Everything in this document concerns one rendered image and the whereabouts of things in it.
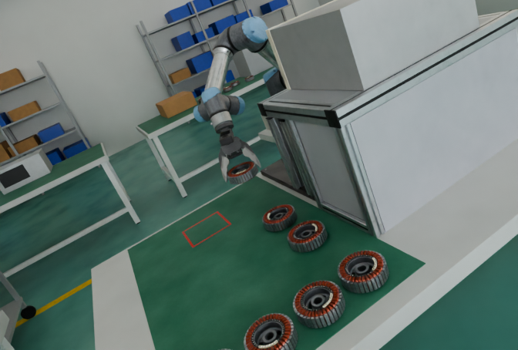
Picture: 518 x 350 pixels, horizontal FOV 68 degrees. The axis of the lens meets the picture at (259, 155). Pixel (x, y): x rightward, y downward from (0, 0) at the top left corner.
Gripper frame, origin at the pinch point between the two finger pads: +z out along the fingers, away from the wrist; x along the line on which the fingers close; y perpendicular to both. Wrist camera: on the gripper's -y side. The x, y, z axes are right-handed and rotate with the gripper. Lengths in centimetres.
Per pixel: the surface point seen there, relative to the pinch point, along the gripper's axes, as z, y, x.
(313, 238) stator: 29.1, -27.0, -13.3
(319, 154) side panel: 8.4, -26.9, -24.4
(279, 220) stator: 20.6, -12.7, -6.0
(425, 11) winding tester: -12, -42, -62
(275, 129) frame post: -8.3, -8.4, -16.8
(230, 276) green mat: 29.9, -22.4, 12.8
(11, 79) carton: -364, 404, 319
